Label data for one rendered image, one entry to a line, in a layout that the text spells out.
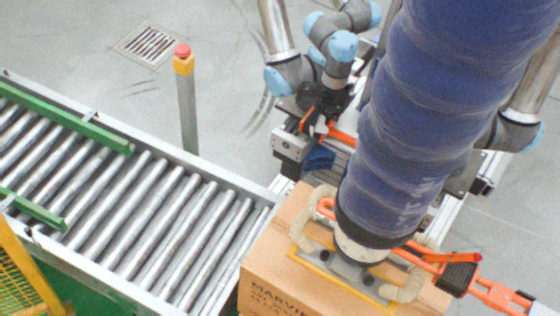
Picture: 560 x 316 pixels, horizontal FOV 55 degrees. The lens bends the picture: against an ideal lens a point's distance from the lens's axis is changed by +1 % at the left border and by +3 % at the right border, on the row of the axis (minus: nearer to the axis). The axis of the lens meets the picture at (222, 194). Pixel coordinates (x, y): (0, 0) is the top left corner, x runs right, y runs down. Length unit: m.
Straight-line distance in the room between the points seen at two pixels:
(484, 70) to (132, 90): 2.79
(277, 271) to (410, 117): 0.82
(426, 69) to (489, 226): 2.29
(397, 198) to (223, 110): 2.24
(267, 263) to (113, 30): 2.62
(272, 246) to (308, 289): 0.18
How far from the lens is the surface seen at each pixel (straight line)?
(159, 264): 2.14
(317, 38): 1.53
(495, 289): 1.55
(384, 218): 1.30
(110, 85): 3.57
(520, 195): 3.38
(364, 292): 1.56
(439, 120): 1.02
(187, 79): 2.23
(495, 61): 0.94
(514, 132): 1.80
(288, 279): 1.68
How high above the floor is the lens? 2.47
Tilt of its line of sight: 57 degrees down
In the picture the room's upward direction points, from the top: straight up
